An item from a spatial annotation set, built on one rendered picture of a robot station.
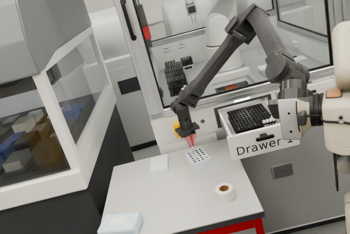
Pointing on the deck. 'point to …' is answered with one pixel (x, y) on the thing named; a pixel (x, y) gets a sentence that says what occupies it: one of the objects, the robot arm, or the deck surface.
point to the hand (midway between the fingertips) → (191, 145)
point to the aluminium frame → (156, 108)
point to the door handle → (127, 19)
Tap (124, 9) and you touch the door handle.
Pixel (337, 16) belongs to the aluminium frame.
